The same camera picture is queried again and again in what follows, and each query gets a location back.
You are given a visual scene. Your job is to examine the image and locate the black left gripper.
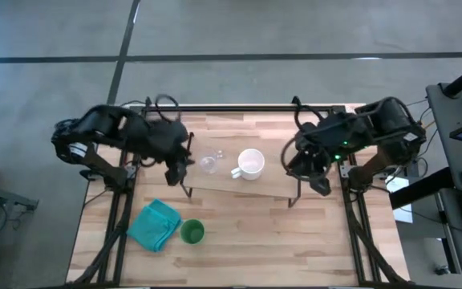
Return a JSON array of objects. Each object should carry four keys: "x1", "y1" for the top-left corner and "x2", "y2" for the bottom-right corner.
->
[{"x1": 164, "y1": 154, "x2": 192, "y2": 188}]

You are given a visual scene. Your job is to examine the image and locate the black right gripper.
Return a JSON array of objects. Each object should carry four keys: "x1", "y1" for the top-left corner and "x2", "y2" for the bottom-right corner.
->
[{"x1": 301, "y1": 158, "x2": 332, "y2": 198}]

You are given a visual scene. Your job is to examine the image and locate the small clear glass cup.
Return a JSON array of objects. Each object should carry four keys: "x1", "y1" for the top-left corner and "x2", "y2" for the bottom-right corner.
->
[{"x1": 197, "y1": 149, "x2": 225, "y2": 176}]

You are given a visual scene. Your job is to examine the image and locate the green plastic cup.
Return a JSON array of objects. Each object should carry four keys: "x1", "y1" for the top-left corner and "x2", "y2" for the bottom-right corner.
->
[{"x1": 179, "y1": 218, "x2": 206, "y2": 246}]

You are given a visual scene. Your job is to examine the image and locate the white ceramic mug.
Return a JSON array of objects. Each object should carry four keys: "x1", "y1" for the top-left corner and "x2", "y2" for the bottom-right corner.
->
[{"x1": 230, "y1": 148, "x2": 266, "y2": 181}]

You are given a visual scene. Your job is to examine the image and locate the teal folded cloth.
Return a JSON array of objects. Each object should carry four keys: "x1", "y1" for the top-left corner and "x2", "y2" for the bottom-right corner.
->
[{"x1": 126, "y1": 197, "x2": 184, "y2": 254}]

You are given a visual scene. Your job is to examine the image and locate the white paper sheet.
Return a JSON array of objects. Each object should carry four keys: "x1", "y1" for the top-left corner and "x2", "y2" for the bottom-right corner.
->
[{"x1": 386, "y1": 175, "x2": 415, "y2": 224}]

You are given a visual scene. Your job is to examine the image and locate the black stand beam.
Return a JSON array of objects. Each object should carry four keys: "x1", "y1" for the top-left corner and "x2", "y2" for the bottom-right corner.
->
[{"x1": 388, "y1": 165, "x2": 456, "y2": 210}]

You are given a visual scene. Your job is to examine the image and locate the grey side desk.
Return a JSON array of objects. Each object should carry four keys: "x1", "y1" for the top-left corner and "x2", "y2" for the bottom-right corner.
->
[{"x1": 425, "y1": 82, "x2": 462, "y2": 289}]

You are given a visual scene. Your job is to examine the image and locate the grey side table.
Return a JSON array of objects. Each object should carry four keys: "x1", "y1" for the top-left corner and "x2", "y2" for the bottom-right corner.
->
[{"x1": 0, "y1": 179, "x2": 40, "y2": 213}]

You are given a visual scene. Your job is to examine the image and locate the black metal rig frame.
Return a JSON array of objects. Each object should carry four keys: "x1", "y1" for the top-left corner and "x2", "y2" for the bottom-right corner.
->
[{"x1": 65, "y1": 103, "x2": 413, "y2": 289}]

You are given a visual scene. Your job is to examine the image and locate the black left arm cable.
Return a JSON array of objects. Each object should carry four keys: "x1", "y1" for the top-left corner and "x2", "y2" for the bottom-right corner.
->
[{"x1": 153, "y1": 93, "x2": 182, "y2": 122}]

